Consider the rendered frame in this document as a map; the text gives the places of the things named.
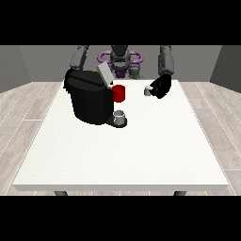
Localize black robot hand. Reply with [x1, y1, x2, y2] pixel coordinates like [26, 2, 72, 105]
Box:
[149, 73, 172, 100]

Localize small grey coffee pod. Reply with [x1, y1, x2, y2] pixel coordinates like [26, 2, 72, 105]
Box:
[143, 85, 153, 97]

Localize red pod holder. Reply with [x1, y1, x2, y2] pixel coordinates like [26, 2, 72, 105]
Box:
[112, 84, 126, 104]

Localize pale grey machine lid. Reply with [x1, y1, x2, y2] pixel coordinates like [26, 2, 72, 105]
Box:
[96, 61, 115, 87]

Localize black coffee machine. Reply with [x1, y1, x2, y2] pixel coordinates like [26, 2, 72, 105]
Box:
[63, 69, 128, 129]

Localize grey robot trunk purple rings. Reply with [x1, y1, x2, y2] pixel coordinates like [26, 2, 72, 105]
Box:
[97, 45, 146, 80]

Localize small grey cup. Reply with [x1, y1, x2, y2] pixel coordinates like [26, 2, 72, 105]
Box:
[113, 109, 127, 125]

